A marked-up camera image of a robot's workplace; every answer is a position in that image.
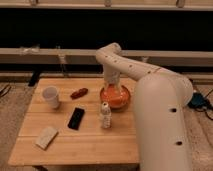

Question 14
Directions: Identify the small clear plastic bottle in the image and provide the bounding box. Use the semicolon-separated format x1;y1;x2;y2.
100;102;111;128

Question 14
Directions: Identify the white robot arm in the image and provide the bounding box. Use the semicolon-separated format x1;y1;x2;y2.
95;43;193;171

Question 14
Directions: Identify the orange bowl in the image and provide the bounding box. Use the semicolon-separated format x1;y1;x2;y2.
100;84;131;109

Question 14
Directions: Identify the brown sausage snack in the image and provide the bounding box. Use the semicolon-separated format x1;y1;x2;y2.
70;88;88;99

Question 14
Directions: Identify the black smartphone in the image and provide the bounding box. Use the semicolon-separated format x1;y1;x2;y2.
68;108;85;130

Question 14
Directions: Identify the wooden table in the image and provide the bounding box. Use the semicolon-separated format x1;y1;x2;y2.
8;78;138;166

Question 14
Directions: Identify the white plastic cup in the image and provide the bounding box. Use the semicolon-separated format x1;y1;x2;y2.
42;86;60;109

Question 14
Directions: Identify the white rectangular block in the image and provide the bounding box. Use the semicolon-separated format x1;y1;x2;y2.
35;126;58;150

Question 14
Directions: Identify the blue device on floor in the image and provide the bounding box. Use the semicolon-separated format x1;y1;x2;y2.
188;92;207;109

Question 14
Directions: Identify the long grey rail beam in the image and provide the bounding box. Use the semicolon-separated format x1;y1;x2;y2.
0;48;213;67

